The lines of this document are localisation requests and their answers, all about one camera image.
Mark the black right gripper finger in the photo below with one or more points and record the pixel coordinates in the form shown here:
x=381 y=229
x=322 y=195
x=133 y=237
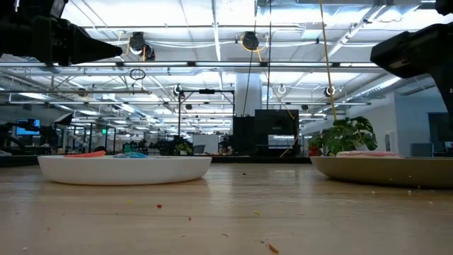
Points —
x=400 y=56

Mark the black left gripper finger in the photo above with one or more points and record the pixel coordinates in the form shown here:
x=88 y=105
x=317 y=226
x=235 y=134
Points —
x=95 y=49

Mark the pink iced donut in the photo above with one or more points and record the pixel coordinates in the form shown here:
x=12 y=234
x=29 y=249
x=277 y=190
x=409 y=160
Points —
x=368 y=154

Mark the red iced donut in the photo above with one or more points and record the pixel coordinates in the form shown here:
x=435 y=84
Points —
x=86 y=154

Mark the blue iced sprinkled donut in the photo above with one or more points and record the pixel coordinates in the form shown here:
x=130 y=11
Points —
x=131 y=155

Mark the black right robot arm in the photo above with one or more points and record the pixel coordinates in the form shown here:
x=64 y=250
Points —
x=445 y=6

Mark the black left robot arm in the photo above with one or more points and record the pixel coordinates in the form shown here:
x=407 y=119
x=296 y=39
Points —
x=17 y=32

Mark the blue lit monitor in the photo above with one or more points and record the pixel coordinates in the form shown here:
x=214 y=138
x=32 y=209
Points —
x=27 y=127

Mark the large green potted plant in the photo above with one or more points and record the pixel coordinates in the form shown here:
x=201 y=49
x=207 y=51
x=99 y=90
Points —
x=345 y=136

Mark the beige plate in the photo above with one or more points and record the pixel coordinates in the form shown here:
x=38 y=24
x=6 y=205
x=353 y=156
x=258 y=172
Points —
x=385 y=171

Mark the white plate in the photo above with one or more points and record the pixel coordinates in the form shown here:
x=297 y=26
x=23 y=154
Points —
x=124 y=170

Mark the small green potted plant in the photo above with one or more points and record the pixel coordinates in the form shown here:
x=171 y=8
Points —
x=184 y=148

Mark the white board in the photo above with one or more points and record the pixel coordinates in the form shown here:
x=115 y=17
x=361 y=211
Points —
x=206 y=143

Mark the black cabinet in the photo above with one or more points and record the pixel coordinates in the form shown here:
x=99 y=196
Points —
x=272 y=131

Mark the white column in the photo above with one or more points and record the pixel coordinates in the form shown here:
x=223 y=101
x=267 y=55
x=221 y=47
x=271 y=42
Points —
x=248 y=93

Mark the dark wall screen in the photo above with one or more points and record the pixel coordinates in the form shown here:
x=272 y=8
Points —
x=439 y=131

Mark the black metal frame stand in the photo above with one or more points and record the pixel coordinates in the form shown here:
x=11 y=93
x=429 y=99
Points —
x=207 y=91

